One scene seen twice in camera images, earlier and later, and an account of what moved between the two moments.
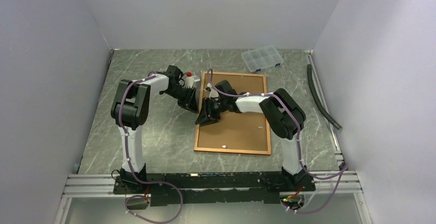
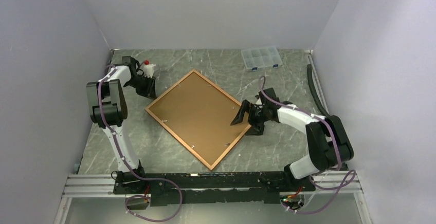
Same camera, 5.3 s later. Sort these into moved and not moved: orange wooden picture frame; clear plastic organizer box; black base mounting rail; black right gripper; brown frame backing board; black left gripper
Moved: black left gripper; brown frame backing board; black right gripper; orange wooden picture frame
Not moved: black base mounting rail; clear plastic organizer box
